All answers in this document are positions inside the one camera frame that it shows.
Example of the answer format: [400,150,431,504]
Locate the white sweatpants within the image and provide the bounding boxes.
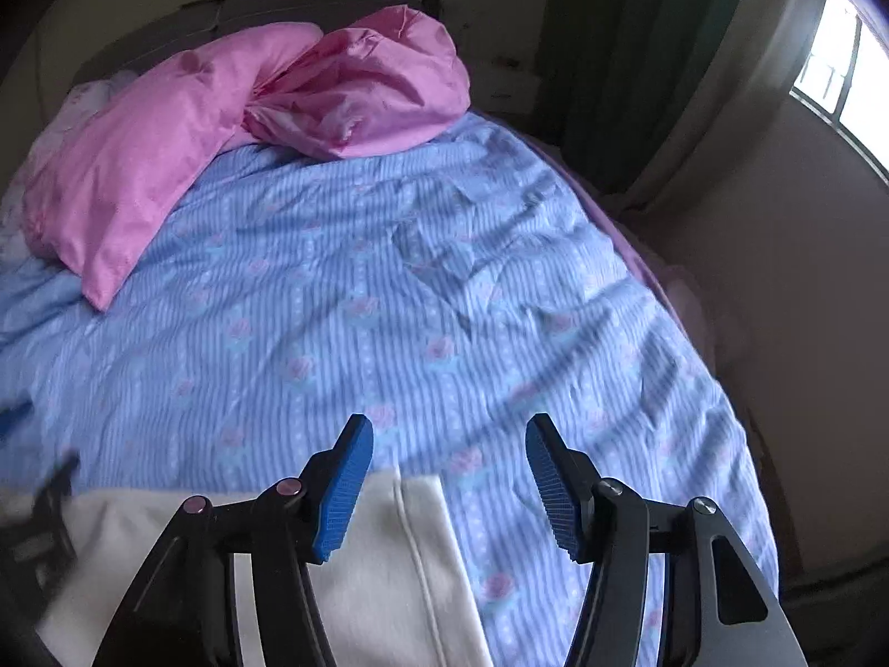
[38,471,491,665]

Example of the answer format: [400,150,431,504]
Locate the blue striped floral bedsheet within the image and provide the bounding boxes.
[2,115,779,665]

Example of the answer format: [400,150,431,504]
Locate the bright window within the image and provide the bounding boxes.
[791,0,887,182]

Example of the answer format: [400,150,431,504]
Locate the pink crumpled blanket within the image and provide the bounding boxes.
[243,4,470,160]

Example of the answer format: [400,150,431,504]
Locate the pink pillow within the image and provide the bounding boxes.
[23,23,322,312]

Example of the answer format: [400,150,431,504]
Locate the dark green curtain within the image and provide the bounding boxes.
[532,0,740,195]

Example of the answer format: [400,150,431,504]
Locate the dark grey headboard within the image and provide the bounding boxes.
[72,0,442,84]

